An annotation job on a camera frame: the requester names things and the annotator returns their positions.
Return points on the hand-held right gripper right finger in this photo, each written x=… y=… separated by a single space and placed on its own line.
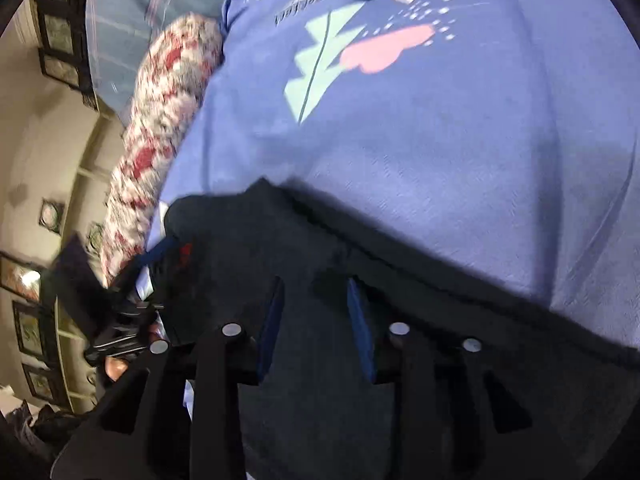
x=360 y=330

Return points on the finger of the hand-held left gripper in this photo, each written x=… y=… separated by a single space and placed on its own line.
x=152 y=255

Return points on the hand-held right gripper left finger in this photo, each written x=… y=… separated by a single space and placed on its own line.
x=270 y=330

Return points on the black pants with bear patch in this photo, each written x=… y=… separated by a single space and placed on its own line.
x=310 y=240

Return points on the person's left hand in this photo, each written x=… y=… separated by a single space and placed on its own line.
x=117 y=367

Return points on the floral bolster pillow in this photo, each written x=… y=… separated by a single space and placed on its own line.
x=160 y=110

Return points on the purple printed bed sheet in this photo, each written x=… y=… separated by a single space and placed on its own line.
x=450 y=135

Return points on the framed wall pictures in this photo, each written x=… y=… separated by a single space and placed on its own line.
x=57 y=35

